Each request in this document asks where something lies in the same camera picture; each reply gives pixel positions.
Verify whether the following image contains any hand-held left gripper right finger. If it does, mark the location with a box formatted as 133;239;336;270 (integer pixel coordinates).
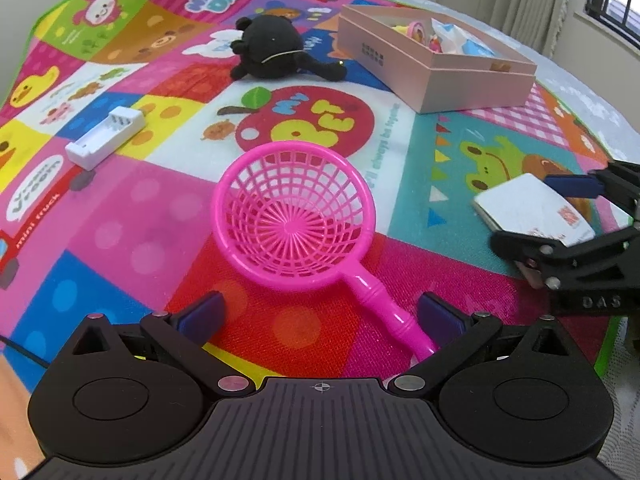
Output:
392;291;573;396

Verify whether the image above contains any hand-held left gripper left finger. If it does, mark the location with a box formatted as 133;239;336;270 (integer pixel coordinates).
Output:
72;291;253;396

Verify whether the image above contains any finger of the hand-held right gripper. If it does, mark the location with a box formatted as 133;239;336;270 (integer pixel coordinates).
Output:
489;227;640;291
544;160;640;221

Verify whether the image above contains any white booklet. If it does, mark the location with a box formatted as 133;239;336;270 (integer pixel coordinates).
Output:
472;172;597;247

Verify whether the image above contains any pink plastic scoop net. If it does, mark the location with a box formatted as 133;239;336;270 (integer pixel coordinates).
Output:
210;141;440;361

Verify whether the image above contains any pink cardboard box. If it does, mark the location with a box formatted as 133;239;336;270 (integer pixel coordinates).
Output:
336;4;538;115

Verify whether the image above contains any blue and white tissue packet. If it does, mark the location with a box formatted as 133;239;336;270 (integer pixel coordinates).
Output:
430;17;498;58

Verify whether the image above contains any white battery charger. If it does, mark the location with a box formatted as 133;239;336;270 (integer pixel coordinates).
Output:
65;106;146;171

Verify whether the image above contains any black plush toy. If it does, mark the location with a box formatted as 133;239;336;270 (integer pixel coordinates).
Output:
230;15;348;82

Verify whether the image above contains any grey bed sheet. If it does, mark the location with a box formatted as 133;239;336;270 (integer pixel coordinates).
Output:
365;0;640;480

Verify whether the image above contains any colourful cartoon play mat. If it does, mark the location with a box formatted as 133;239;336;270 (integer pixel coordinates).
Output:
0;0;638;480

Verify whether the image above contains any window with black bars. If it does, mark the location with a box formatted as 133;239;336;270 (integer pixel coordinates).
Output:
585;0;640;51

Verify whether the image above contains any beige curtain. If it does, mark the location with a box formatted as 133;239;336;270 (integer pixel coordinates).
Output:
440;0;586;58

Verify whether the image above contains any black cable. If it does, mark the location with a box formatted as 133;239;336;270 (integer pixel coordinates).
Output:
0;337;51;366

